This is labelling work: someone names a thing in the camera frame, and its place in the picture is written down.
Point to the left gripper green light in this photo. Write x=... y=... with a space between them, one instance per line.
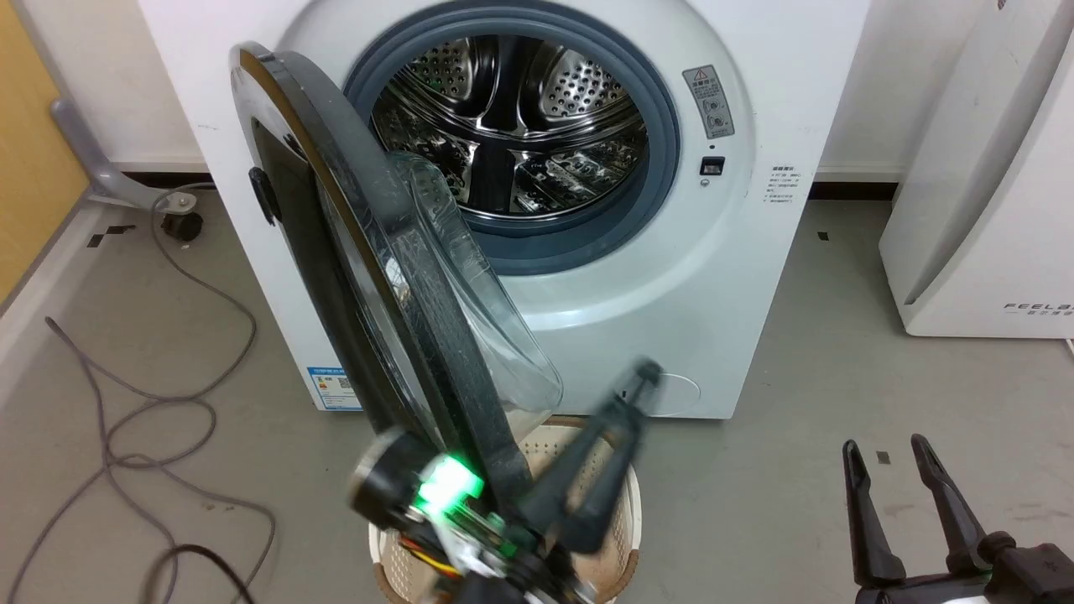
x=449 y=491

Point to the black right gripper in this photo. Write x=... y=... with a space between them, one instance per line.
x=1015 y=575

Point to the black round washer door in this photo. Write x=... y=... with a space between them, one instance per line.
x=289 y=218

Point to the white front-load washing machine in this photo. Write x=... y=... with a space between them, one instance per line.
x=755 y=268

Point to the black door latch socket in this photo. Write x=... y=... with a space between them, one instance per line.
x=712 y=166

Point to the grey rubber door gasket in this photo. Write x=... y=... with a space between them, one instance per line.
x=664 y=143

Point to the cream plastic laundry basket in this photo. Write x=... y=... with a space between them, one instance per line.
x=550 y=445

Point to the round white filter cover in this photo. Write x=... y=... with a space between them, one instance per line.
x=681 y=401

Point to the blue energy label sticker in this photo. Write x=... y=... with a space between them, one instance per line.
x=331 y=390

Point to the white floor-standing appliance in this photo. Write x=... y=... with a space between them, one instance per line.
x=982 y=210

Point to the small printed text label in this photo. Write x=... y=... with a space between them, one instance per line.
x=782 y=184

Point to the grey warning sticker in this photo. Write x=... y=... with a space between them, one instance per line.
x=709 y=101

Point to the steel perforated washer drum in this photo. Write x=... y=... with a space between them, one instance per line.
x=587 y=84

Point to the black caster wheel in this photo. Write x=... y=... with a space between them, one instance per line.
x=183 y=226

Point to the grey metal stand leg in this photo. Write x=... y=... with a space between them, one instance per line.
x=92 y=159

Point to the orange wooden panel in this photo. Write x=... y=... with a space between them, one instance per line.
x=33 y=168

